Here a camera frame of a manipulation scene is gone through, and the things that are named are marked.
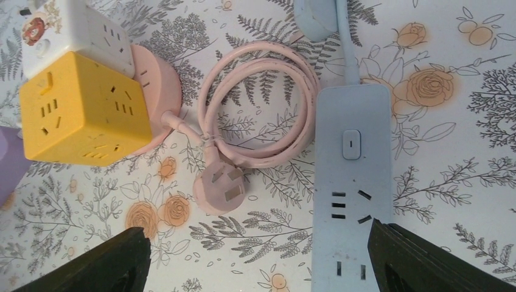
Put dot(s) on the yellow cube socket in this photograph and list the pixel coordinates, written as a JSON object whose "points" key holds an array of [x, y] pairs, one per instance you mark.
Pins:
{"points": [[77, 111]]}

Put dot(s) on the purple power strip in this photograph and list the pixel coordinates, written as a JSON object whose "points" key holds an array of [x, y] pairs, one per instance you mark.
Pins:
{"points": [[14, 164]]}

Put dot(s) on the blue power strip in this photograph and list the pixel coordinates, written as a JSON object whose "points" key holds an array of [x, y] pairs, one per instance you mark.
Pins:
{"points": [[352, 184]]}

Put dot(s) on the white cube socket with sticker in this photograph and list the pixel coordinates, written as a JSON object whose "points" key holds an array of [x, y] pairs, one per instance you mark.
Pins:
{"points": [[58, 27]]}

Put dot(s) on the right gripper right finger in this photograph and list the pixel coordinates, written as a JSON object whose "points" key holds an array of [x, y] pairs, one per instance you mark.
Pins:
{"points": [[404, 261]]}

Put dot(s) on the pink round power socket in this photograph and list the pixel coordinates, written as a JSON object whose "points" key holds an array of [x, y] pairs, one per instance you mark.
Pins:
{"points": [[162, 90]]}

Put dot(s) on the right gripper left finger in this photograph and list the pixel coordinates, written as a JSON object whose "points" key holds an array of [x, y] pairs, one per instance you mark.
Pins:
{"points": [[120, 264]]}

